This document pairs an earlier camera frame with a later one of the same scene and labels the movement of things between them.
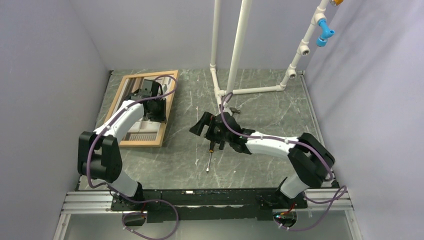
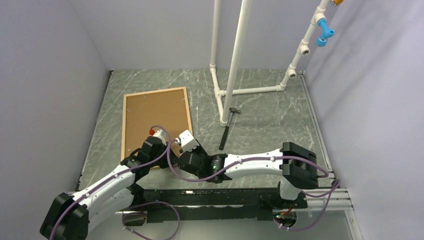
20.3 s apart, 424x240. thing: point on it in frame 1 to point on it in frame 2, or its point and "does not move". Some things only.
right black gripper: (206, 119) to (199, 148)
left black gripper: (162, 117) to (165, 164)
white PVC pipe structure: (303, 48) does not move
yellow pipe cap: (338, 2) does not move
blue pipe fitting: (325, 33) does not move
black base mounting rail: (206, 205) does not move
